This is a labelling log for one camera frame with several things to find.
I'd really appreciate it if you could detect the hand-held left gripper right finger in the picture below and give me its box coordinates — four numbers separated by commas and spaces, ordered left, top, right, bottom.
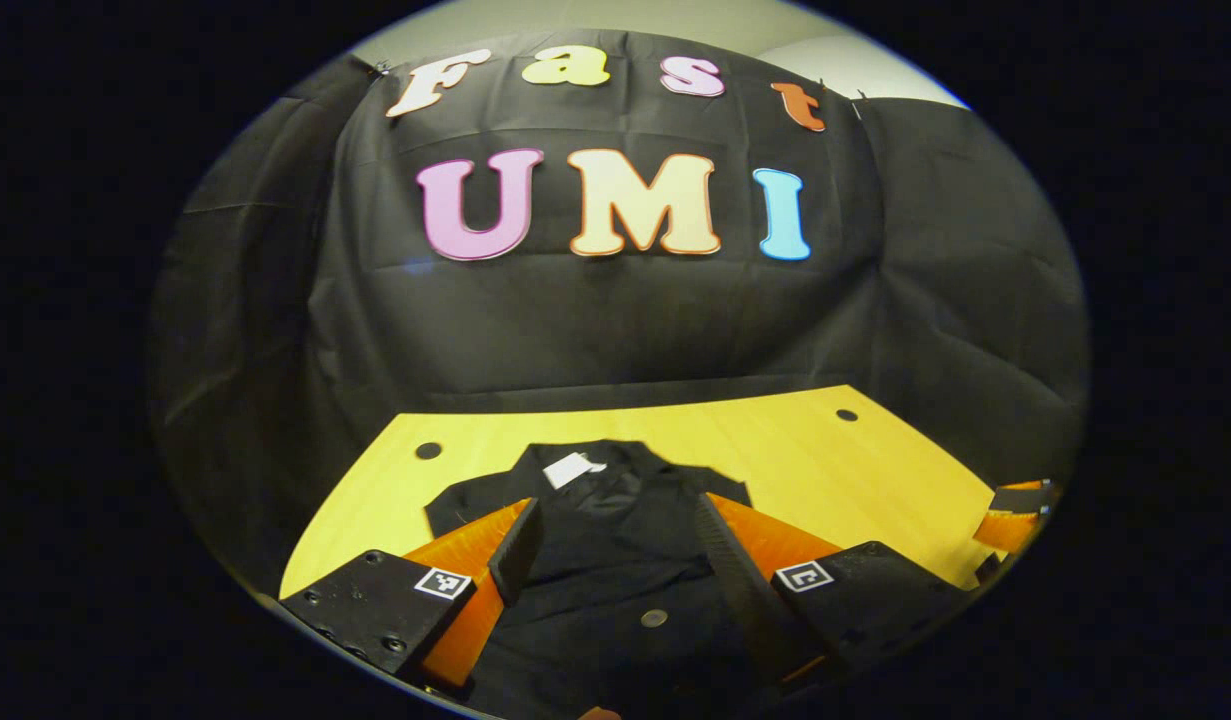
695, 492, 976, 693

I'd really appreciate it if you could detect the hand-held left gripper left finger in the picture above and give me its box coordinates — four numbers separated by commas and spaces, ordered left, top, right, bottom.
280, 497, 544, 693

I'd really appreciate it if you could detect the black jacket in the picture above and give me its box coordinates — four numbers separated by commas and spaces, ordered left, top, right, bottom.
423, 438, 776, 720

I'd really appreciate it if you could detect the black backdrop cloth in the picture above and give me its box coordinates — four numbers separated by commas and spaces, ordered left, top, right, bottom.
147, 28, 1092, 601

